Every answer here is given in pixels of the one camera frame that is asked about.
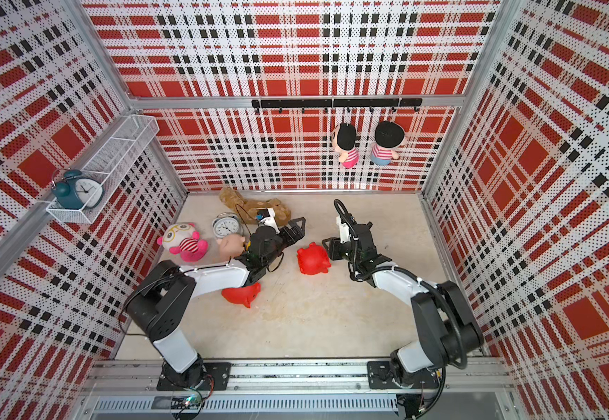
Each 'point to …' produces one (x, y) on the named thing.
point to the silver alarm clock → (225, 224)
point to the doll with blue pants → (388, 136)
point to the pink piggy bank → (230, 246)
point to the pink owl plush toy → (183, 239)
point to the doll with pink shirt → (344, 139)
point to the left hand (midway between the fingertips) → (303, 223)
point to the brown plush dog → (248, 211)
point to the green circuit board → (186, 402)
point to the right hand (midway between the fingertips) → (331, 240)
